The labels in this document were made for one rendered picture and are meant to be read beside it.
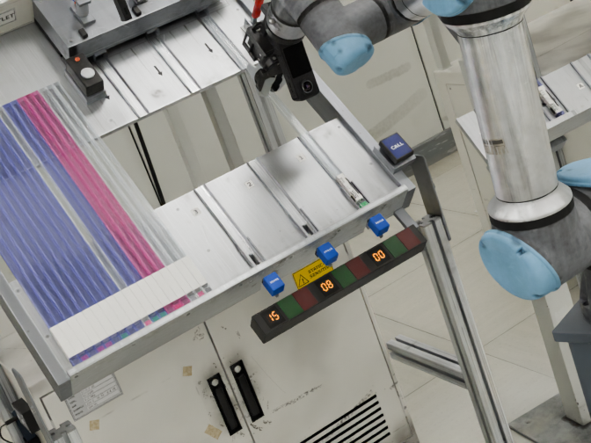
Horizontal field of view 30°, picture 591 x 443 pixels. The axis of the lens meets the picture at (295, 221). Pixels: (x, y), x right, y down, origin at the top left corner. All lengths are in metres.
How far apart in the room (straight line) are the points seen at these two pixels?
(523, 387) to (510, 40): 1.40
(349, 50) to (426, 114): 2.68
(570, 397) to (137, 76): 1.13
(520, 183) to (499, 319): 1.55
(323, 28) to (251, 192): 0.34
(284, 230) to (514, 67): 0.60
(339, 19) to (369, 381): 0.90
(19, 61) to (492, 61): 0.97
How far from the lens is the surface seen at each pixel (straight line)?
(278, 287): 1.79
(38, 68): 2.06
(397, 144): 1.94
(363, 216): 1.89
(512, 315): 3.02
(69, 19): 2.06
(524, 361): 2.78
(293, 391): 2.26
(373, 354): 2.34
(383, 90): 4.25
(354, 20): 1.73
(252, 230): 1.86
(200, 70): 2.06
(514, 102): 1.44
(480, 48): 1.42
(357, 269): 1.85
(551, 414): 2.54
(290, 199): 1.90
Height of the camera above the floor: 1.34
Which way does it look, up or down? 18 degrees down
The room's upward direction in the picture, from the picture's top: 20 degrees counter-clockwise
